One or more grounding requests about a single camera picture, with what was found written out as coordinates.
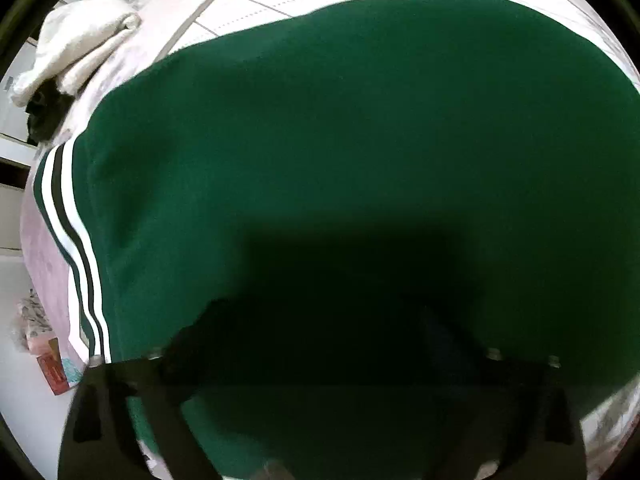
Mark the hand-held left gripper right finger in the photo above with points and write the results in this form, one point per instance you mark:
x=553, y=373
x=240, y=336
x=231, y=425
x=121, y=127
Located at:
x=450, y=340

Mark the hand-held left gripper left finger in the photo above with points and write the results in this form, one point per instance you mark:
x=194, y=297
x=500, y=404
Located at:
x=175, y=360

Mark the green varsity jacket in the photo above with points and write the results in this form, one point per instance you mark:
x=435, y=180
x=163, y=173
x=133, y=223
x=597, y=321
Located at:
x=350, y=135

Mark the red box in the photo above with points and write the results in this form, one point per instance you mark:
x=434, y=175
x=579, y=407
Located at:
x=54, y=367

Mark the patterned bag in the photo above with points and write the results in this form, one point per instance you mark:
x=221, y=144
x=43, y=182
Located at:
x=32, y=317

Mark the dark cloth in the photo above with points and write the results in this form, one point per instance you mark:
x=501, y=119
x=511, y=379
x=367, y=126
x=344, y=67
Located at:
x=47, y=115

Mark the white drawer cabinet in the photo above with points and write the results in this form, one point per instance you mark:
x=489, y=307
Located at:
x=12, y=125

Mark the mauve floral bed blanket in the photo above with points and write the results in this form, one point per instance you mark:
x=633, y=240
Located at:
x=125, y=55

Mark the white towel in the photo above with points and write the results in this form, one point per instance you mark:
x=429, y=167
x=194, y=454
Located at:
x=80, y=40

